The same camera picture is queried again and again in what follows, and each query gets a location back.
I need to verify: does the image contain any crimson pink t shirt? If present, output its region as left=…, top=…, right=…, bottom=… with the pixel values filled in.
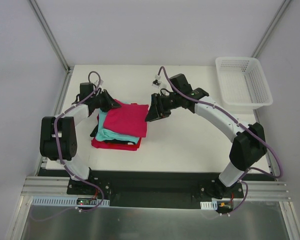
left=103, top=99, right=149, bottom=138

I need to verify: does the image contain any teal t shirt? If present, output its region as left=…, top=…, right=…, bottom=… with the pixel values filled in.
left=95, top=110, right=140, bottom=144

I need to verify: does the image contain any red t shirt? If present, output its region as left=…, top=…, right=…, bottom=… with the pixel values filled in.
left=91, top=138, right=142, bottom=151

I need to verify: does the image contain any white plastic basket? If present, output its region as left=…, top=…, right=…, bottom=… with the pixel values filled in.
left=215, top=56, right=273, bottom=113

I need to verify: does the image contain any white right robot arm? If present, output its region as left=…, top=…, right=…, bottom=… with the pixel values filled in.
left=145, top=73, right=267, bottom=199

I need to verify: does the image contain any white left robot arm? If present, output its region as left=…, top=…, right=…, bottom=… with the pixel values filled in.
left=39, top=82, right=122, bottom=195

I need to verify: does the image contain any folded dark printed t shirt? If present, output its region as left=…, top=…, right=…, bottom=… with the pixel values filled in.
left=90, top=124, right=134, bottom=144

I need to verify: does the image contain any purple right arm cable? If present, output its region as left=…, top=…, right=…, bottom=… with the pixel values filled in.
left=157, top=66, right=285, bottom=216

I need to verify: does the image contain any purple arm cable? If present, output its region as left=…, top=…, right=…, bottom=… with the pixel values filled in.
left=157, top=66, right=285, bottom=216
left=50, top=71, right=103, bottom=173

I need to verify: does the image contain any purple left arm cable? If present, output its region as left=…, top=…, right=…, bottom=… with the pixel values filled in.
left=50, top=71, right=103, bottom=173

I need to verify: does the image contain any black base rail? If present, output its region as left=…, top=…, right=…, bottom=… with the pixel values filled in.
left=55, top=169, right=251, bottom=210

